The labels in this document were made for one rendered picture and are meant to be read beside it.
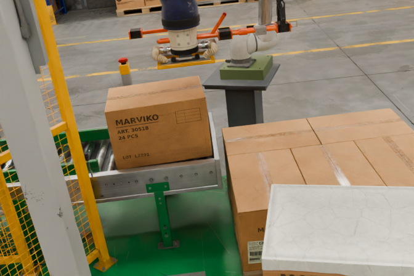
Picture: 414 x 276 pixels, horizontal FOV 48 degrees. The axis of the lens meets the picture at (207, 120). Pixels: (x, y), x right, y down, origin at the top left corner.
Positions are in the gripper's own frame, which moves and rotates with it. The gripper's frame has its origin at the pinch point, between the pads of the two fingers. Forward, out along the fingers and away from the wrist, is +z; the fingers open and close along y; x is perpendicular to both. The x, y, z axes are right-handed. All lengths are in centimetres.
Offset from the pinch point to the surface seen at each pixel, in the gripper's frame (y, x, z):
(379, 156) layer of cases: 44, 46, 72
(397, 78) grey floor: -199, 165, 127
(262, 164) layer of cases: 36, -22, 72
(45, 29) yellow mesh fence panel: 45, -125, -24
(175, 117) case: 21, -70, 42
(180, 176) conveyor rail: 35, -71, 75
